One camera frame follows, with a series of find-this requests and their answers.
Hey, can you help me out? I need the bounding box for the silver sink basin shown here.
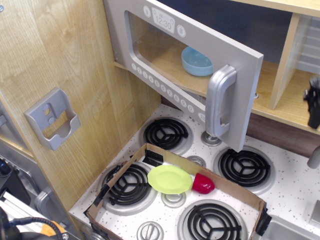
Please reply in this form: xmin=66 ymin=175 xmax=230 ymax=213
xmin=258 ymin=215 xmax=320 ymax=240

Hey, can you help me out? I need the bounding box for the silver middle stove knob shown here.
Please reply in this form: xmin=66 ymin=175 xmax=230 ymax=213
xmin=187 ymin=155 xmax=207 ymax=168

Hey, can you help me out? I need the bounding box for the black burner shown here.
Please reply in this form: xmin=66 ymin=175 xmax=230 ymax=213
xmin=142 ymin=118 xmax=189 ymax=150
xmin=103 ymin=162 xmax=151 ymax=206
xmin=185 ymin=203 xmax=243 ymax=240
xmin=217 ymin=149 xmax=271 ymax=188

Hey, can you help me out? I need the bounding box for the grey toy microwave door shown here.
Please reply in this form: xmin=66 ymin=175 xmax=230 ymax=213
xmin=104 ymin=0 xmax=264 ymax=152

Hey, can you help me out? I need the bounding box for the black cable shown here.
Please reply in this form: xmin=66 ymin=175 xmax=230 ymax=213
xmin=7 ymin=216 xmax=63 ymax=240

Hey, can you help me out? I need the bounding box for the blue plastic bowl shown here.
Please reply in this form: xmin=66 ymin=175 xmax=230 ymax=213
xmin=181 ymin=46 xmax=214 ymax=77

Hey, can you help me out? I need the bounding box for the silver centre stove knob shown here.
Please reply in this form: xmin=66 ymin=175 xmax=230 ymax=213
xmin=161 ymin=192 xmax=187 ymax=208

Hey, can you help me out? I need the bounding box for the grey sink faucet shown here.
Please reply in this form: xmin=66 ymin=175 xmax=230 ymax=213
xmin=307 ymin=146 xmax=320 ymax=169

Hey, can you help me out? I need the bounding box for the grey wall phone holder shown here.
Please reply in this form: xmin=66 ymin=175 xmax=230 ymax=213
xmin=24 ymin=87 xmax=81 ymax=151

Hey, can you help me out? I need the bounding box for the silver microwave door handle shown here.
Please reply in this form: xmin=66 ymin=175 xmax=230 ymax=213
xmin=205 ymin=64 xmax=237 ymax=137

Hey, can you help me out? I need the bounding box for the back left black burner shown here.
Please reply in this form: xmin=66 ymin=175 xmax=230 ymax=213
xmin=142 ymin=118 xmax=189 ymax=150

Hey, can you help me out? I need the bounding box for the brown cardboard frame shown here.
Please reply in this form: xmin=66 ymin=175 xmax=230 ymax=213
xmin=84 ymin=143 xmax=272 ymax=240

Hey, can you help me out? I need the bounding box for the front left black burner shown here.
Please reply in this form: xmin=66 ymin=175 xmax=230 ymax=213
xmin=103 ymin=162 xmax=151 ymax=206

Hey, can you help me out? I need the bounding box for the silver oven door handle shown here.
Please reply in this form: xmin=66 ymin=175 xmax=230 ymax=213
xmin=33 ymin=191 xmax=51 ymax=218

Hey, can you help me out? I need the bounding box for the lime green plastic plate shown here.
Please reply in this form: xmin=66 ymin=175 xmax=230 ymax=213
xmin=147 ymin=165 xmax=193 ymax=195

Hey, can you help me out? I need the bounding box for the silver stove knob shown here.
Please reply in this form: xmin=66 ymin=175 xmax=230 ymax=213
xmin=201 ymin=131 xmax=222 ymax=147
xmin=136 ymin=221 xmax=164 ymax=240
xmin=161 ymin=192 xmax=187 ymax=208
xmin=187 ymin=155 xmax=207 ymax=168

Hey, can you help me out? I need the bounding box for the silver back stove knob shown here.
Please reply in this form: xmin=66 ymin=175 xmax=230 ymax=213
xmin=201 ymin=131 xmax=222 ymax=147

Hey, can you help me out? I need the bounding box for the front right black burner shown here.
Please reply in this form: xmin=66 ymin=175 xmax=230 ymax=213
xmin=185 ymin=203 xmax=243 ymax=240

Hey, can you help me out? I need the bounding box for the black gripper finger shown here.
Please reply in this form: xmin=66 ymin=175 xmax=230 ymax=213
xmin=303 ymin=76 xmax=320 ymax=129

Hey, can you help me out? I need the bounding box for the back right black burner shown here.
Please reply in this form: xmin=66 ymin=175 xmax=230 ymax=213
xmin=217 ymin=149 xmax=271 ymax=188

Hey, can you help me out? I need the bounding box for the red plastic cup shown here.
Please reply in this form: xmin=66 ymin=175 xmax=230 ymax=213
xmin=191 ymin=173 xmax=216 ymax=194

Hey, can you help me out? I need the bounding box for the silver front stove knob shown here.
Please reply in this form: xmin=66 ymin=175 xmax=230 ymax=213
xmin=136 ymin=221 xmax=164 ymax=240

